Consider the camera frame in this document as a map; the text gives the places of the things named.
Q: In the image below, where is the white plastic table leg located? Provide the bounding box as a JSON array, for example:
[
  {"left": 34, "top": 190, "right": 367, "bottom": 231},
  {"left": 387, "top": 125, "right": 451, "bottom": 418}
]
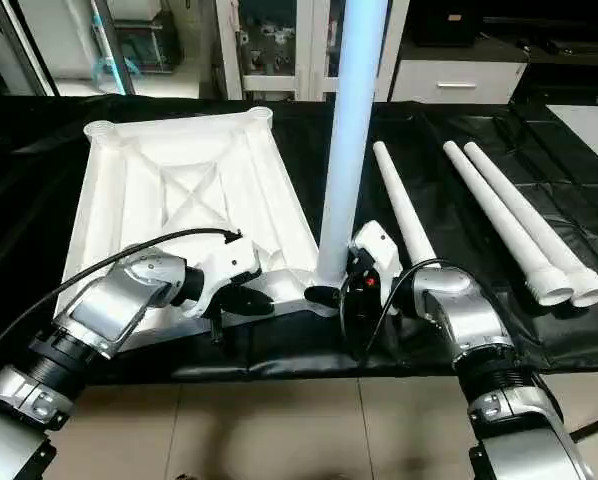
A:
[
  {"left": 372, "top": 140, "right": 440, "bottom": 267},
  {"left": 443, "top": 140, "right": 577, "bottom": 307},
  {"left": 314, "top": 0, "right": 391, "bottom": 288},
  {"left": 464, "top": 141, "right": 598, "bottom": 309}
]

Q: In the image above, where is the white plastic table top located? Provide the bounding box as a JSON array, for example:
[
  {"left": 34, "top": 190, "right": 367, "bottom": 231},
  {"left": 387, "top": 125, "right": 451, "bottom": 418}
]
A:
[{"left": 54, "top": 106, "right": 342, "bottom": 351}]

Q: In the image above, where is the black work mat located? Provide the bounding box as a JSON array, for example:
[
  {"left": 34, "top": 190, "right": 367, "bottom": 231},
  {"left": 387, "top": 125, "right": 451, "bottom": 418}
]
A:
[{"left": 0, "top": 95, "right": 598, "bottom": 386}]

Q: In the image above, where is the white drawer unit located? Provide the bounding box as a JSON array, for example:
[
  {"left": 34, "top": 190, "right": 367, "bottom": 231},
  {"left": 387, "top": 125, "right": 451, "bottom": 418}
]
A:
[{"left": 391, "top": 58, "right": 528, "bottom": 105}]

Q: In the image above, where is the white glass door cabinet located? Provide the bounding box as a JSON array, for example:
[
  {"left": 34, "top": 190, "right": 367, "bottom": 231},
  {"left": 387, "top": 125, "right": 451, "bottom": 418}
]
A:
[{"left": 214, "top": 0, "right": 410, "bottom": 103}]

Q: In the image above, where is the black metal stand leg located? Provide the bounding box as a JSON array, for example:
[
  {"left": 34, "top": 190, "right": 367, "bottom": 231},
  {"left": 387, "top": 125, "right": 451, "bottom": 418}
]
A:
[{"left": 569, "top": 412, "right": 598, "bottom": 443}]

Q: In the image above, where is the white drawer cabinet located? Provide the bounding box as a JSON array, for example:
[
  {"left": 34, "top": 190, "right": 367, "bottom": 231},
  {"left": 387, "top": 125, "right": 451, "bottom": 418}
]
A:
[{"left": 404, "top": 0, "right": 598, "bottom": 109}]

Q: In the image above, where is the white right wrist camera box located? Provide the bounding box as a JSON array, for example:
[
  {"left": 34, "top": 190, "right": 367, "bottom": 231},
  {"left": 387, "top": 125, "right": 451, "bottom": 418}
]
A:
[{"left": 349, "top": 220, "right": 406, "bottom": 317}]

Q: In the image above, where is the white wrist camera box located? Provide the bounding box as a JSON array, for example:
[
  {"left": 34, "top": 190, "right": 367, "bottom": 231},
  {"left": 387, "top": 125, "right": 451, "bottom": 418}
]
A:
[
  {"left": 349, "top": 220, "right": 406, "bottom": 317},
  {"left": 177, "top": 234, "right": 263, "bottom": 320}
]

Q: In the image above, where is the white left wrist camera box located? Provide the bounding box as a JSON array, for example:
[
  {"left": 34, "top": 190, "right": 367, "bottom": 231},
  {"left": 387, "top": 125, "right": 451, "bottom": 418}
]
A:
[{"left": 177, "top": 234, "right": 263, "bottom": 320}]

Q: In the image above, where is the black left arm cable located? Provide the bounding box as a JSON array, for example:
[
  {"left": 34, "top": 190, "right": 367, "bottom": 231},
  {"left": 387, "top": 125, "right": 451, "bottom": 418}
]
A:
[{"left": 0, "top": 227, "right": 242, "bottom": 373}]

